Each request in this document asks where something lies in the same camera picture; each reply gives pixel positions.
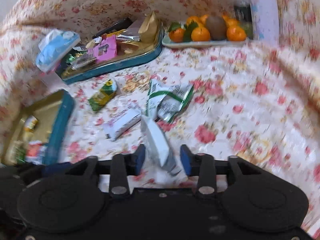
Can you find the blue tin tray with snacks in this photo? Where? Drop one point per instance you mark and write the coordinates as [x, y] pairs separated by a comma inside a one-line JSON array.
[[133, 54]]

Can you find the brown kiwi fruit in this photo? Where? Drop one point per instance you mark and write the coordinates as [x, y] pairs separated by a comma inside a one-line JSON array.
[[217, 27]]

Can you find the white fruit plate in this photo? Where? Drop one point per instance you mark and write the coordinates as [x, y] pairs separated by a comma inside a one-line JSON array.
[[167, 42]]

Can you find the green yellow snack packet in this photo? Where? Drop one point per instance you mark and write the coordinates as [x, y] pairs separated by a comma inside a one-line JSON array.
[[106, 93]]

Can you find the beige paper snack bag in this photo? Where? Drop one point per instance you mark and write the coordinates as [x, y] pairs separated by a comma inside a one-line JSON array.
[[148, 29]]

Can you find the white long snack bar packet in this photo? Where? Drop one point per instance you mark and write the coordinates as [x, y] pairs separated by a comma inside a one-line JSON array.
[[158, 147]]

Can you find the mandarin orange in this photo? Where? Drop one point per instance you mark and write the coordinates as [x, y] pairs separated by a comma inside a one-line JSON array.
[[177, 35], [200, 34], [236, 33]]

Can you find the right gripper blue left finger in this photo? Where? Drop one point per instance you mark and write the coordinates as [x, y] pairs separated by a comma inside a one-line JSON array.
[[122, 166]]

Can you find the red white wafer snack packet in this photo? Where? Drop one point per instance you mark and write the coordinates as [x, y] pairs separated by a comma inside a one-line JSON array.
[[36, 152]]

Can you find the white small snack packet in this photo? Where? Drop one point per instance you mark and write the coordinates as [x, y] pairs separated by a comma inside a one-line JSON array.
[[119, 124]]

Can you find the empty blue gold tin tray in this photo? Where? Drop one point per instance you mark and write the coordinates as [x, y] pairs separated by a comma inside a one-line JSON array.
[[53, 113]]

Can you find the front right mandarin orange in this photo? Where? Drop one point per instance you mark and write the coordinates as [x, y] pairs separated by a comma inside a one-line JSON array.
[[236, 33]]

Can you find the blue tissue pack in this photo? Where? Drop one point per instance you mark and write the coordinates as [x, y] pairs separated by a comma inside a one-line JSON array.
[[56, 44]]

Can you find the floral sofa cover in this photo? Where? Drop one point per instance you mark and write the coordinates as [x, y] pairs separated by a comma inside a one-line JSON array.
[[253, 101]]

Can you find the gold candy wrapper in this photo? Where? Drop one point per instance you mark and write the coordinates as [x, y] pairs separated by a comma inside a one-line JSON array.
[[29, 127]]

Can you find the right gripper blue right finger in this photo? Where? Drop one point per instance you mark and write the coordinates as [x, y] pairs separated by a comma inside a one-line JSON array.
[[201, 166]]

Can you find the dark coffee can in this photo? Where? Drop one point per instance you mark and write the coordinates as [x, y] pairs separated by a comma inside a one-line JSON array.
[[243, 15]]

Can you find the purple bunny thermos bottle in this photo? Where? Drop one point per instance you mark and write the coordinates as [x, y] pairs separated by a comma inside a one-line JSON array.
[[265, 20]]

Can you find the front left mandarin orange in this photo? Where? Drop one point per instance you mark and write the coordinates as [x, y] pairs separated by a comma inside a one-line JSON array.
[[177, 35]]

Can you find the white green snack bag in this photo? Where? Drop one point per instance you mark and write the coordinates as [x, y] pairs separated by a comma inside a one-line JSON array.
[[166, 102]]

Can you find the front middle mandarin orange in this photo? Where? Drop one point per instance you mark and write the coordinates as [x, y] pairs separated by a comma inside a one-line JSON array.
[[200, 34]]

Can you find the pink snack packet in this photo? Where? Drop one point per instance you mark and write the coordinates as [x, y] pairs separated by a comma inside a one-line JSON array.
[[104, 51]]

